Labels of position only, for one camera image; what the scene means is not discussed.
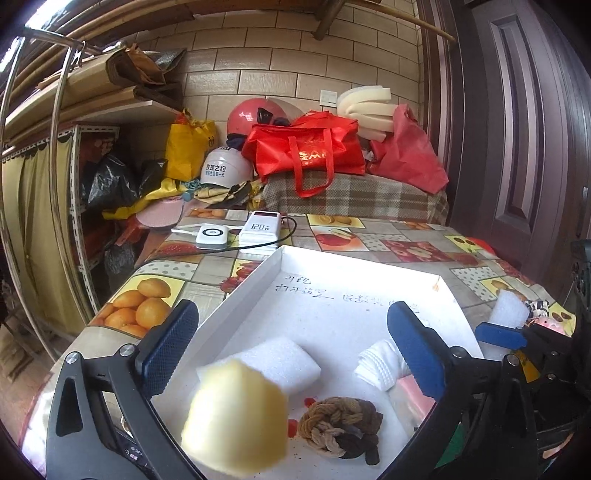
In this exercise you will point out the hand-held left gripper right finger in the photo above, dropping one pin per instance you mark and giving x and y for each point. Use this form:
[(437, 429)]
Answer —
[(411, 341)]

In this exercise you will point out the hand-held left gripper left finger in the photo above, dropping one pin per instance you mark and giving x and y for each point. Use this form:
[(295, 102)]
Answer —
[(168, 350)]

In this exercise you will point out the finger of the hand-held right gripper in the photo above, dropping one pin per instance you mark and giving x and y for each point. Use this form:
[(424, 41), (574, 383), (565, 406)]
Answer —
[(501, 335)]

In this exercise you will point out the white shallow box tray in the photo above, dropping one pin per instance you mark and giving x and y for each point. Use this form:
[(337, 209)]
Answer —
[(332, 314)]

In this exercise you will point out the pale yellow sponge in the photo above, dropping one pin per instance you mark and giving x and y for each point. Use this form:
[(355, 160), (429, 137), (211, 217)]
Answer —
[(235, 415)]

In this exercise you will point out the white folded cloth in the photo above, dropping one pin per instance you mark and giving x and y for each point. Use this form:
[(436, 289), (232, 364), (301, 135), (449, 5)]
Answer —
[(381, 364)]

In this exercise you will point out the pink tissue packet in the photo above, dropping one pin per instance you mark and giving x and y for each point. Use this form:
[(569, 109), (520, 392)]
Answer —
[(408, 392)]

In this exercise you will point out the fruit print tablecloth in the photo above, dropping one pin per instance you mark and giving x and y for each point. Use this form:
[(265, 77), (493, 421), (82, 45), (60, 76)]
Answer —
[(369, 235)]

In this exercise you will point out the red plastic stool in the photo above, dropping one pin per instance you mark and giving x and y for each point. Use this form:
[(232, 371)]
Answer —
[(134, 230)]

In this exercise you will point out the pink sun hat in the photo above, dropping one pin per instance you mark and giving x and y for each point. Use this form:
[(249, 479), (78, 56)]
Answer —
[(159, 214)]

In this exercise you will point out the plaid blanket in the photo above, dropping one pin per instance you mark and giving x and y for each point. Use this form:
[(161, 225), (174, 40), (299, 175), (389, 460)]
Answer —
[(369, 198)]

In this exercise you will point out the large white power bank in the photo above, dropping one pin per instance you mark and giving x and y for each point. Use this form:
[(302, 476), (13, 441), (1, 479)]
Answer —
[(258, 228)]

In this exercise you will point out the yellow cloth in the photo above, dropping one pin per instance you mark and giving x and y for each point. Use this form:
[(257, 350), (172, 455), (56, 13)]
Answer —
[(152, 194)]

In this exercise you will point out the black plastic bag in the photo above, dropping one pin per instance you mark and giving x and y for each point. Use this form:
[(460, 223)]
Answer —
[(111, 180)]

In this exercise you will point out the plain red bag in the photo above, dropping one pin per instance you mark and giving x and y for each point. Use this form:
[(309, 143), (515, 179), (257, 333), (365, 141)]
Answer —
[(406, 152)]

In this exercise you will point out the white angle iron shelf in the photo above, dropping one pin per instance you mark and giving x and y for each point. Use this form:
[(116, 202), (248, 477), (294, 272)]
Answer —
[(76, 184)]

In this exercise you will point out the beige curtain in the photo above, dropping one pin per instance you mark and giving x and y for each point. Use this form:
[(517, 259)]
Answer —
[(27, 221)]

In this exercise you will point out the white helmet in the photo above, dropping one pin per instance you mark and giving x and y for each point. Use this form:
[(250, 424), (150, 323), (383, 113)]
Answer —
[(226, 168)]

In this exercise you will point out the yellow shopping bag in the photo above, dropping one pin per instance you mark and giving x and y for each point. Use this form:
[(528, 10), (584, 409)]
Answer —
[(187, 147)]

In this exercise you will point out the red printed tote bag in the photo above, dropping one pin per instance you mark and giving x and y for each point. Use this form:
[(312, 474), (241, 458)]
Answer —
[(295, 147)]

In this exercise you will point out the cream folded foam sheet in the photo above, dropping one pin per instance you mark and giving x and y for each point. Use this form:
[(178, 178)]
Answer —
[(364, 108)]

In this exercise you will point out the chrome tube rack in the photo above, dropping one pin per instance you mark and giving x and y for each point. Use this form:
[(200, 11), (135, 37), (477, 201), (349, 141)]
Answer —
[(52, 138)]

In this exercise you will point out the pink helmet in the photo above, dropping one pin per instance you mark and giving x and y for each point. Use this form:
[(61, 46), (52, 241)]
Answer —
[(244, 120)]

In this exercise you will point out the beige board stack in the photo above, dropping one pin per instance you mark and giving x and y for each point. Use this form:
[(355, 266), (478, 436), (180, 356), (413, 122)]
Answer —
[(92, 115)]

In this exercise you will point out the brown paper bags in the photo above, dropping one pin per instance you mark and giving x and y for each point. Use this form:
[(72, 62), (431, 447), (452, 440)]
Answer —
[(138, 64)]

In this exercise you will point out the bamboo pole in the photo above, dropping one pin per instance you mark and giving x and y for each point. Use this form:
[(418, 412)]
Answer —
[(425, 23)]

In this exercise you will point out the white wall switch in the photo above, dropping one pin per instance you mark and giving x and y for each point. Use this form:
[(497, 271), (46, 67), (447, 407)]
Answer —
[(329, 97)]

